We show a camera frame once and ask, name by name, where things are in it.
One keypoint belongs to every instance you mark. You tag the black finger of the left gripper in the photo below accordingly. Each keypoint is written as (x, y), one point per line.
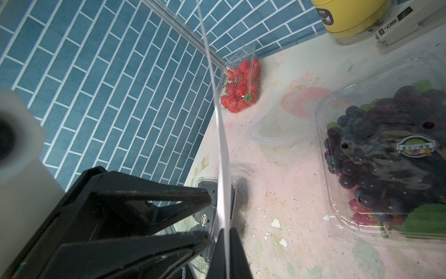
(157, 257)
(110, 205)

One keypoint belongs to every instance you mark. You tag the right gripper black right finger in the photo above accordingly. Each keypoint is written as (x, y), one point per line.
(239, 267)

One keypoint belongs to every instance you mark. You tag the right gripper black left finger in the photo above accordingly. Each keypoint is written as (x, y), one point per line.
(217, 256)

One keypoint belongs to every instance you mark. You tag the white fruit sticker sheet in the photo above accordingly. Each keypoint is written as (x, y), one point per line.
(224, 175)

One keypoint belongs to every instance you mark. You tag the clear box of blueberries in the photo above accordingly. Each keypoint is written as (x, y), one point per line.
(383, 155)

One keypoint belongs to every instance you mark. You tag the clear box of strawberries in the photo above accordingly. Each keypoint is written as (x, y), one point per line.
(240, 81)

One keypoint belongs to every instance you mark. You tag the yellow pen cup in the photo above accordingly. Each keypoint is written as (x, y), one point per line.
(351, 21)

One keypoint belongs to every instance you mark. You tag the grey desk stapler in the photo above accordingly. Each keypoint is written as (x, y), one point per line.
(410, 22)

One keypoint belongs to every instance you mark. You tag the aluminium corner post left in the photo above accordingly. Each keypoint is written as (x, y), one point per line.
(182, 17)

